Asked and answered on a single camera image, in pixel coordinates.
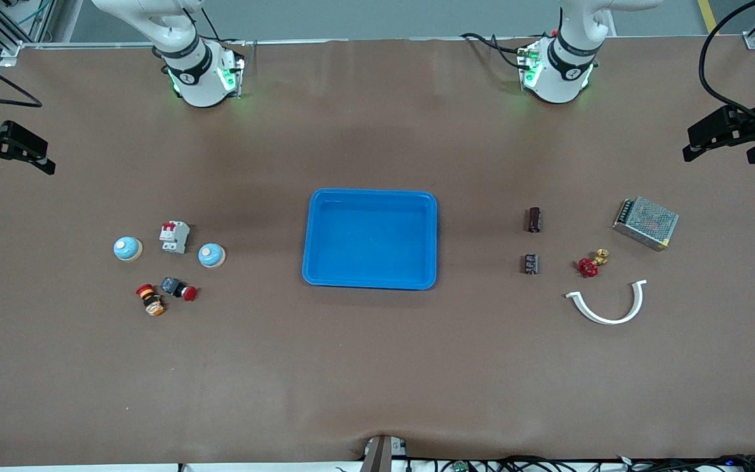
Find blue dome call bell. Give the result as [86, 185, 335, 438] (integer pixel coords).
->
[197, 243, 226, 269]
[113, 236, 143, 262]

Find metal mesh power supply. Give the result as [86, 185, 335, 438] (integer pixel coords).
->
[612, 196, 680, 252]

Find red mushroom push button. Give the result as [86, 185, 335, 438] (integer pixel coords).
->
[161, 277, 198, 302]

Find white half-round pipe clamp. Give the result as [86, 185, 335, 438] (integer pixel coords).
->
[565, 279, 648, 326]

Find blue plastic tray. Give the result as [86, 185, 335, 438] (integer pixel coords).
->
[302, 189, 438, 290]

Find white circuit breaker red switch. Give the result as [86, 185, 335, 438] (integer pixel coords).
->
[159, 221, 191, 254]

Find orange emergency stop switch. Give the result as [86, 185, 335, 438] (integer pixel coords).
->
[136, 284, 166, 317]

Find black right base cable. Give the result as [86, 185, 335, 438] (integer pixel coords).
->
[202, 5, 250, 45]

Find black base cable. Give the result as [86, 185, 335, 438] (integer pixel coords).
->
[459, 31, 530, 69]
[202, 5, 250, 45]

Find black left base cable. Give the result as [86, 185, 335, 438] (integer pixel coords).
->
[459, 31, 530, 69]

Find tangled black cables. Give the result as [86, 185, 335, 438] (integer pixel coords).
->
[404, 454, 755, 472]

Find grey metal bracket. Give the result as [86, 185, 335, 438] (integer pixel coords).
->
[359, 434, 408, 472]

